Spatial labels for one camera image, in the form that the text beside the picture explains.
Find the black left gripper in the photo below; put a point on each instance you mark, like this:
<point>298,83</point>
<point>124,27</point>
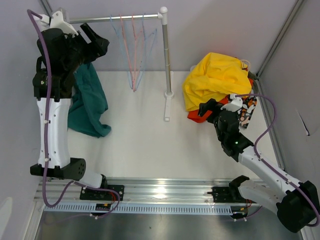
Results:
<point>97,48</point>

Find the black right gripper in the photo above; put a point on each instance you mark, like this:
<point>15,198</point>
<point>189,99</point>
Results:
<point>211,105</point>

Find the yellow shorts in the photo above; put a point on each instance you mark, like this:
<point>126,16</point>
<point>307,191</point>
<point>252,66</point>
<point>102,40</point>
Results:
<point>214,77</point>

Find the pink wire hanger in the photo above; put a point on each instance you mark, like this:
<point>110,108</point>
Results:
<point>132,73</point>
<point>136,50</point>

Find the camouflage orange black shorts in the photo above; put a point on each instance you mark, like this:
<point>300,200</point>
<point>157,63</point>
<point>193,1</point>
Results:
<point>245,114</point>

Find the olive green shorts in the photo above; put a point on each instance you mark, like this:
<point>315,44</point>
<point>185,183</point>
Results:
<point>252,78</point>

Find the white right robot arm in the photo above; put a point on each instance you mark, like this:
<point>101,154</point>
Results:
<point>296,204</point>

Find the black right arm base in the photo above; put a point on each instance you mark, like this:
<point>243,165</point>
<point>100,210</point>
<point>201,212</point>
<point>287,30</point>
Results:
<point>230,193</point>

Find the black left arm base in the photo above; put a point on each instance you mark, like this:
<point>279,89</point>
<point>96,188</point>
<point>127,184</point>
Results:
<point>99,195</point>

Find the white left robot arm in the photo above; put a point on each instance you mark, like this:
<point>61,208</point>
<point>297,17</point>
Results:
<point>62,53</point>

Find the teal green shorts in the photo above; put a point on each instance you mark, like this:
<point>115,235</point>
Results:
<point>89,103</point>

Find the metal clothes rack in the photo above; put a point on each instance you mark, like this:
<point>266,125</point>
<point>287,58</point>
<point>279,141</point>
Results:
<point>162,15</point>

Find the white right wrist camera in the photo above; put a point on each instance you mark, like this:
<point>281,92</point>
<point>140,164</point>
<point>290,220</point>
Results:
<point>235,104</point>

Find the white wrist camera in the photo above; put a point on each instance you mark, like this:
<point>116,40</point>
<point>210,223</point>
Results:
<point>58,20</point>
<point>235,104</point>

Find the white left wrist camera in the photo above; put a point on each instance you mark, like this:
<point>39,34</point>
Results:
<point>58,20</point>

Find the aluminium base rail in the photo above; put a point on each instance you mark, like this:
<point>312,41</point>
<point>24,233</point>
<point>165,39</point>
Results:
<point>140,191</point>

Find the white slotted cable duct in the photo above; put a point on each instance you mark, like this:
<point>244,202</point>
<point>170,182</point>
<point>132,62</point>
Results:
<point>133,208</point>

